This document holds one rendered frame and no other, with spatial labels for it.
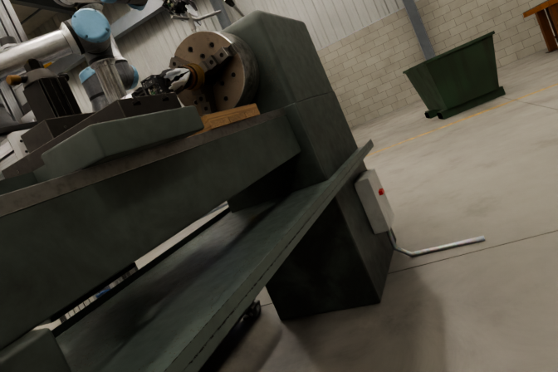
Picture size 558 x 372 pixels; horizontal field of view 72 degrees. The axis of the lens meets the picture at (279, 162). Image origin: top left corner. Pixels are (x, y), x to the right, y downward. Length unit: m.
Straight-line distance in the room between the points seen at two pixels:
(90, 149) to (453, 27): 10.97
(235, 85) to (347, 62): 10.03
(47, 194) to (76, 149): 0.09
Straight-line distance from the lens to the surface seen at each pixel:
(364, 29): 11.39
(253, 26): 1.55
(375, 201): 1.78
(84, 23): 1.52
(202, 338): 0.65
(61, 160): 0.77
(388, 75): 11.27
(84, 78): 1.94
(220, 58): 1.39
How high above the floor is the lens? 0.79
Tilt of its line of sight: 4 degrees down
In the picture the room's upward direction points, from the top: 24 degrees counter-clockwise
